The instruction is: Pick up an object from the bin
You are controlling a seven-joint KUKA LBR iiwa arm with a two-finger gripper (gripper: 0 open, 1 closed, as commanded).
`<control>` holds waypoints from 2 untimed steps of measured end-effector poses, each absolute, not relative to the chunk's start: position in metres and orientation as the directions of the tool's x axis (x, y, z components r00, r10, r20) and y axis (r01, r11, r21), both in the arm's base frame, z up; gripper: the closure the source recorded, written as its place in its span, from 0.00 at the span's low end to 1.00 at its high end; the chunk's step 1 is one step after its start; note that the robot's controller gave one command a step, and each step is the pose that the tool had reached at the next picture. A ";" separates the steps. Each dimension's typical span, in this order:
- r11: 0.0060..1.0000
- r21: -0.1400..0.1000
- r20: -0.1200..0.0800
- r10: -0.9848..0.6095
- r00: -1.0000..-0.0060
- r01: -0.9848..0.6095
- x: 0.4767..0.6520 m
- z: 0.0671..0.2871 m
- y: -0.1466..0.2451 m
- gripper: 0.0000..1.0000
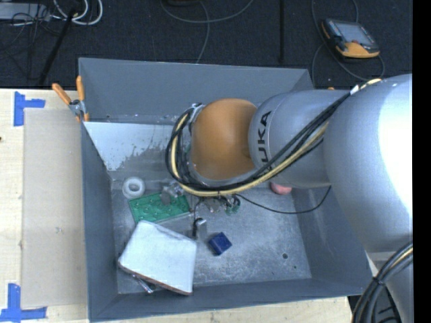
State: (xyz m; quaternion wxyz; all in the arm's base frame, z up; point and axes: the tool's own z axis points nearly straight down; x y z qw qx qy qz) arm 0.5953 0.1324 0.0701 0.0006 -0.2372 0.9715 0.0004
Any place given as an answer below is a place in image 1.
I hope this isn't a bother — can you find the dark green flat block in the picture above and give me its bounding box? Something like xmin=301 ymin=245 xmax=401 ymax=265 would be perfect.
xmin=127 ymin=191 xmax=191 ymax=225

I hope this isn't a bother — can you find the small blue block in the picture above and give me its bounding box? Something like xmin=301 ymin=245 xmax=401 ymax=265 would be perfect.
xmin=207 ymin=231 xmax=233 ymax=256

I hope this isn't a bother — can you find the white pad with red-brown base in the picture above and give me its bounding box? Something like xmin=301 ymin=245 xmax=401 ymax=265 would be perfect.
xmin=117 ymin=219 xmax=199 ymax=297

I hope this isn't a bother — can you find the grey metal bin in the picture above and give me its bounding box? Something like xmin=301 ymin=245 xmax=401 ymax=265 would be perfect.
xmin=77 ymin=57 xmax=375 ymax=323

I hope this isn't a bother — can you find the pink round toy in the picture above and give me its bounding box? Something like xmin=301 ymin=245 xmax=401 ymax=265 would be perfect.
xmin=269 ymin=181 xmax=293 ymax=196

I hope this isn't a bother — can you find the small silver metal tool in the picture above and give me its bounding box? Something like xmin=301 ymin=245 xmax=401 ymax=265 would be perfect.
xmin=131 ymin=273 xmax=156 ymax=295

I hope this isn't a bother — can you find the pale brown flat board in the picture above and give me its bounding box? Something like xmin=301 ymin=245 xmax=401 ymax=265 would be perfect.
xmin=20 ymin=107 xmax=89 ymax=311

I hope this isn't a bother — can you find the black cylinder on white bracket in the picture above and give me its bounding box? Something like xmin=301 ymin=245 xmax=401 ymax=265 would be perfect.
xmin=191 ymin=216 xmax=208 ymax=241

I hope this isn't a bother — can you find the clear white ring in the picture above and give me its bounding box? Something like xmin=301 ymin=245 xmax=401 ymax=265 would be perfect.
xmin=121 ymin=176 xmax=146 ymax=200

